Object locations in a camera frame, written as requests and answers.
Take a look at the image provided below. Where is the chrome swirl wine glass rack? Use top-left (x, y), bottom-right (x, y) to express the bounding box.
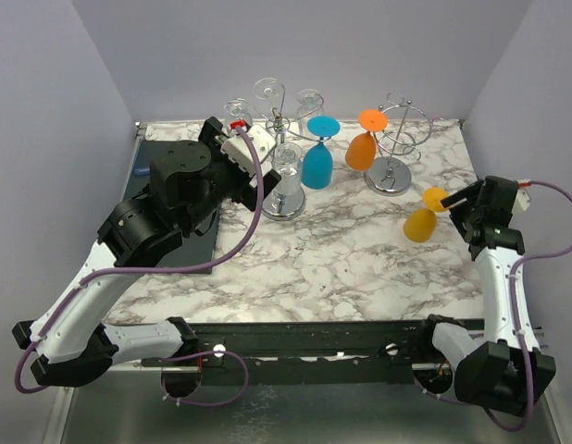
top-left (224, 78), bottom-right (324, 221)

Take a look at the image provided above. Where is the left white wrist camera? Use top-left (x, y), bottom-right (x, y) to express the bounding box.
top-left (218, 118), bottom-right (277, 175)

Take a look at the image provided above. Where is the dark grey box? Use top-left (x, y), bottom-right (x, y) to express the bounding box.
top-left (125, 140), bottom-right (218, 267)

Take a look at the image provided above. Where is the blue plastic wine glass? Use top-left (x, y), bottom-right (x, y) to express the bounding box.
top-left (302, 116), bottom-right (341, 190)

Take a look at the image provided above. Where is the orange plastic wine glass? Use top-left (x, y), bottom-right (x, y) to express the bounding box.
top-left (345, 109), bottom-right (388, 171)

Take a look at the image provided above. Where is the clear wine glass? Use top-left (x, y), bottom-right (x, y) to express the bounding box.
top-left (296, 89), bottom-right (324, 137)
top-left (224, 99), bottom-right (253, 128)
top-left (254, 78), bottom-right (285, 125)
top-left (271, 142), bottom-right (304, 206)

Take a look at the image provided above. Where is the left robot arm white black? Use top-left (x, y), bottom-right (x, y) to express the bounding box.
top-left (12, 117), bottom-right (280, 390)

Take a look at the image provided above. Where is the chrome spiral wire rack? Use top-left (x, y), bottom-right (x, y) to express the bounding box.
top-left (364, 92), bottom-right (434, 197)

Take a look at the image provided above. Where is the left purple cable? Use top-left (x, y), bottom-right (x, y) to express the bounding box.
top-left (14, 124), bottom-right (265, 407)

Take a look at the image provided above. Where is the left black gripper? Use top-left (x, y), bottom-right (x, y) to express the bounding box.
top-left (182, 118), bottom-right (280, 232)

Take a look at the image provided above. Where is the yellow plastic wine glass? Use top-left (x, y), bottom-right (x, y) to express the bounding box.
top-left (403, 187), bottom-right (449, 243)

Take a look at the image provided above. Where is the aluminium mounting rail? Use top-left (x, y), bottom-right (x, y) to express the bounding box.
top-left (62, 328), bottom-right (553, 372)

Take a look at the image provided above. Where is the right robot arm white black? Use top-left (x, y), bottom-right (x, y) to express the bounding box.
top-left (415, 176), bottom-right (556, 417)

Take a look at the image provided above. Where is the blue handled screwdriver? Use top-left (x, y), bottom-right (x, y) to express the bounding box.
top-left (132, 167), bottom-right (150, 177)

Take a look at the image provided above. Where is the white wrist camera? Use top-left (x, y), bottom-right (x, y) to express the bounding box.
top-left (512, 179), bottom-right (531, 214)
top-left (218, 118), bottom-right (277, 175)

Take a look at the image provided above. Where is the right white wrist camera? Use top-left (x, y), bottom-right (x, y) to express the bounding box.
top-left (512, 179), bottom-right (531, 214)

